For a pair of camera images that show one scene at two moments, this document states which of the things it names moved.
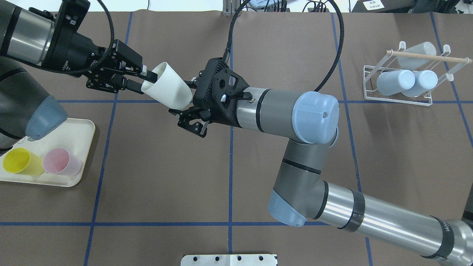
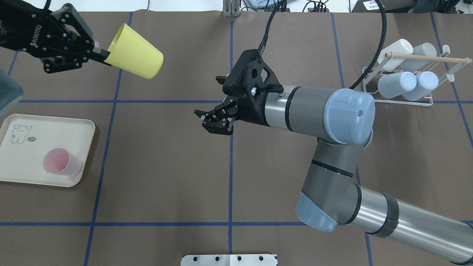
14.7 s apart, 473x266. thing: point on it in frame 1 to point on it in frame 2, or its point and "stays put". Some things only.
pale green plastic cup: x=169 y=88 to x=402 y=46
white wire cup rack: x=410 y=78 stays put
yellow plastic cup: x=20 y=160 to x=130 y=50
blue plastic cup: x=390 y=84 stays put
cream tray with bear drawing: x=75 y=135 stays put
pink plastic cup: x=57 y=160 stays put
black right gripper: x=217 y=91 to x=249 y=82
